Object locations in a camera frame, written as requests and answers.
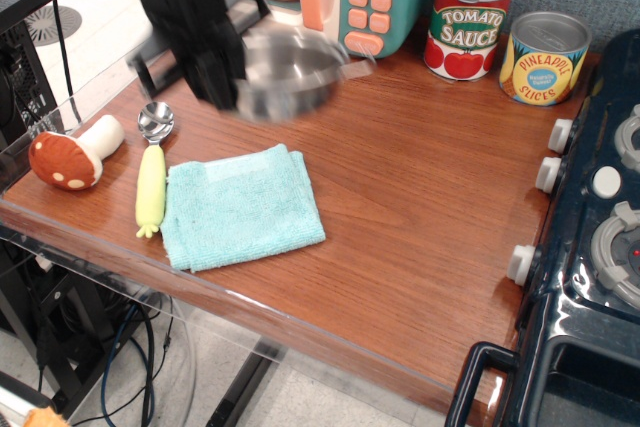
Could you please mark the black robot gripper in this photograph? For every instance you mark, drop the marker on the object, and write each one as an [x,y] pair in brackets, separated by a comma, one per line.
[196,40]

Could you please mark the stainless steel pan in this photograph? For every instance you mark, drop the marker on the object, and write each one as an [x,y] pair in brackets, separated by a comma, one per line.
[289,73]

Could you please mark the spoon with yellow-green handle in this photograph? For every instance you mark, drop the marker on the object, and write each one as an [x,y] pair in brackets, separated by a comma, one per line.
[155,123]

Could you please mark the light blue towel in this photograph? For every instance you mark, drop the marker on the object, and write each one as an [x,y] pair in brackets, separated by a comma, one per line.
[239,209]

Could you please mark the plush brown mushroom toy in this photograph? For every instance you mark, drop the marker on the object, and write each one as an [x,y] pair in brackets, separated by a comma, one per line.
[71,163]

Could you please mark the tomato sauce can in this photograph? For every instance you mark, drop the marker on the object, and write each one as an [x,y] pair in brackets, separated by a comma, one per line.
[463,36]

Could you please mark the pineapple slices can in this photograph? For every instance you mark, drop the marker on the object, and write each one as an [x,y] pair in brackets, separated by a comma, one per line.
[544,57]

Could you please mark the white stove knob upper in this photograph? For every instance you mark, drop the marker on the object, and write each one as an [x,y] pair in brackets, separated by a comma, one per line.
[559,135]

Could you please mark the white stove knob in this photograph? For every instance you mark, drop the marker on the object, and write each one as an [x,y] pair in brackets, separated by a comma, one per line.
[559,135]
[547,174]
[520,263]

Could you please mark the white stove knob middle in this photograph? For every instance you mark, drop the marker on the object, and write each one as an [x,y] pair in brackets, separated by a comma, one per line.
[547,174]

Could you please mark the white stove knob lower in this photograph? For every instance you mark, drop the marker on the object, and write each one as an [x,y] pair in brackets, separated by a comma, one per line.
[520,263]

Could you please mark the dark blue toy stove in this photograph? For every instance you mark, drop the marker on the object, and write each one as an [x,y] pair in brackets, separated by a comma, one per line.
[576,360]

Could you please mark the black table frame leg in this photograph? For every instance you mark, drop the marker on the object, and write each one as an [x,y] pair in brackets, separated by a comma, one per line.
[241,390]

